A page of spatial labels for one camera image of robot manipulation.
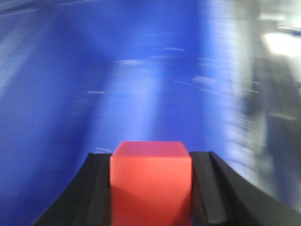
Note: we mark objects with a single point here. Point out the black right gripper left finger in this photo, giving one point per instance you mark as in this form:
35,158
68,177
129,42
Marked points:
86,201

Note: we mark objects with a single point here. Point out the blue bin front right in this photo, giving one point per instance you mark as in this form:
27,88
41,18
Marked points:
81,76

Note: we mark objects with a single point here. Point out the red foam cube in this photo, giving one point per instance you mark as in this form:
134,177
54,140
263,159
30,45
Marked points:
151,184

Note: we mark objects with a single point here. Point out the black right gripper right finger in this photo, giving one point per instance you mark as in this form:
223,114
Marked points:
221,197

